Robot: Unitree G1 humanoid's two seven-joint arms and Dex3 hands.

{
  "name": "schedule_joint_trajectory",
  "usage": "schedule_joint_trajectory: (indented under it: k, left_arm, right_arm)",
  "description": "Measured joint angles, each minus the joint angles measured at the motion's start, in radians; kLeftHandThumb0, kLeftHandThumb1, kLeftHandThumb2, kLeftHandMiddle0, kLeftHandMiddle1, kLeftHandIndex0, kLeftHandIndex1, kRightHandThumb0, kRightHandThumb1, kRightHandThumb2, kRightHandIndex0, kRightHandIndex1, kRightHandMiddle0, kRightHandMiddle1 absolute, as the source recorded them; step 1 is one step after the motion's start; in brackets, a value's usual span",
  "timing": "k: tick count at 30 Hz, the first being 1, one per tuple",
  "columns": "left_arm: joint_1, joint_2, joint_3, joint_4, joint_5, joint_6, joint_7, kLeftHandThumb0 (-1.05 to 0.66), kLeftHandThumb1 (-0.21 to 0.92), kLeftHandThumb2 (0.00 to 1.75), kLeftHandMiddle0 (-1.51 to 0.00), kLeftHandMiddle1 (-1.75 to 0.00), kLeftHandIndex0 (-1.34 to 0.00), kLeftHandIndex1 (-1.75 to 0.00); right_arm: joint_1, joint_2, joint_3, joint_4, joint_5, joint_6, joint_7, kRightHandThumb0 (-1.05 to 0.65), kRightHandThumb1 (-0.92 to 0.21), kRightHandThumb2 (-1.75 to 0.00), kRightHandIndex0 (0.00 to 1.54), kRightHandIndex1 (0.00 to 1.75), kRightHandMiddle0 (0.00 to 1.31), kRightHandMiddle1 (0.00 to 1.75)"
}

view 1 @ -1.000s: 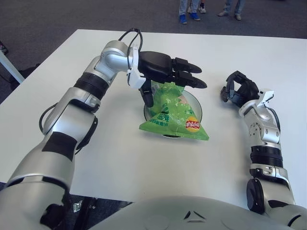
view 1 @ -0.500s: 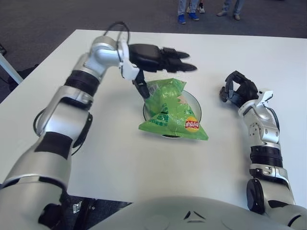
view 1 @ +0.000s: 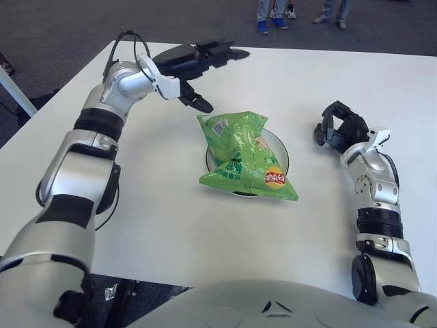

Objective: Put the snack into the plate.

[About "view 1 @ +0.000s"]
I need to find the person with blue shoes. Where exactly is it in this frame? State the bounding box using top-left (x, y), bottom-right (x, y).
top-left (255, 0), bottom-right (290, 34)

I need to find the green snack chip bag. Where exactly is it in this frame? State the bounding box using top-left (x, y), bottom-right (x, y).
top-left (196, 111), bottom-right (300, 202)

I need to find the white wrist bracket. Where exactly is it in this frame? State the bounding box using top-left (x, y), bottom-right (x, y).
top-left (341, 126), bottom-right (392, 165)
top-left (138, 54), bottom-right (181, 100)

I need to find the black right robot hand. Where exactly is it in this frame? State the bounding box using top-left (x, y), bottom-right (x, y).
top-left (313, 100), bottom-right (370, 154)

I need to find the person with beige shoes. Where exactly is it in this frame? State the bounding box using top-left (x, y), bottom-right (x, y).
top-left (312, 0), bottom-right (352, 30)

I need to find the white plate with black rim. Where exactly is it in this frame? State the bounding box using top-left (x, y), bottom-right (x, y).
top-left (204, 128), bottom-right (290, 198)

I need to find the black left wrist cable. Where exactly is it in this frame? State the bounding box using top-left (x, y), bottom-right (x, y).
top-left (104, 30), bottom-right (153, 83)

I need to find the black chair caster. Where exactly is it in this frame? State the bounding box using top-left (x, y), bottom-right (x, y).
top-left (0, 53), bottom-right (15, 76)

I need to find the black metal frame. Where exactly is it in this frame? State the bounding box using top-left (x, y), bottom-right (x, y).
top-left (114, 278), bottom-right (192, 314)

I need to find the white table leg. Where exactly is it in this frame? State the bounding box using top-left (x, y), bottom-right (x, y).
top-left (0, 66), bottom-right (38, 119)

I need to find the person with white sneakers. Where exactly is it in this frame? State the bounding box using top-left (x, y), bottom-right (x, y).
top-left (269, 0), bottom-right (297, 21)

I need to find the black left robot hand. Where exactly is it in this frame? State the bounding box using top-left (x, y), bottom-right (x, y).
top-left (152, 39), bottom-right (251, 113)

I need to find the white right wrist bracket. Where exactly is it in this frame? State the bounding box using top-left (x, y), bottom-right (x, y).
top-left (341, 126), bottom-right (392, 165)

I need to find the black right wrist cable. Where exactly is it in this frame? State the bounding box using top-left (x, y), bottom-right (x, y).
top-left (385, 153), bottom-right (400, 192)

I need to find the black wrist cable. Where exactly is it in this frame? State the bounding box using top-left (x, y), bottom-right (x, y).
top-left (385, 153), bottom-right (400, 192)
top-left (104, 30), bottom-right (153, 83)

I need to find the grey robot torso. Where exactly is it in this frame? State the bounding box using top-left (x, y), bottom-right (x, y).
top-left (128, 279), bottom-right (416, 328)

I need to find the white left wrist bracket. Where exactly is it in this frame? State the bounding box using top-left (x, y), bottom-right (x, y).
top-left (138, 54), bottom-right (181, 100)

